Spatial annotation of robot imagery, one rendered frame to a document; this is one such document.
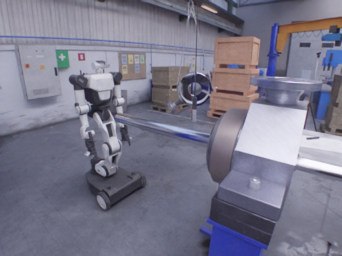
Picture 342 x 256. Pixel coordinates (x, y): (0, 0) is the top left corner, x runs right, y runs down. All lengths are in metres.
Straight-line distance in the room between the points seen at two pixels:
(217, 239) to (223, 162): 0.28
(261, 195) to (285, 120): 0.27
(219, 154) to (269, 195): 0.26
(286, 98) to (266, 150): 0.22
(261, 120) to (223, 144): 0.17
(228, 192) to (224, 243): 0.23
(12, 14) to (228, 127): 5.26
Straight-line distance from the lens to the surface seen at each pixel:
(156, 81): 6.04
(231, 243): 0.76
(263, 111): 0.74
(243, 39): 5.09
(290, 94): 0.78
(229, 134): 0.77
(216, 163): 0.80
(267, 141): 0.68
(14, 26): 5.51
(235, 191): 0.61
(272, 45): 8.34
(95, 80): 1.93
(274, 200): 0.61
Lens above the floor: 1.47
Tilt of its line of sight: 19 degrees down
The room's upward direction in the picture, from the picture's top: straight up
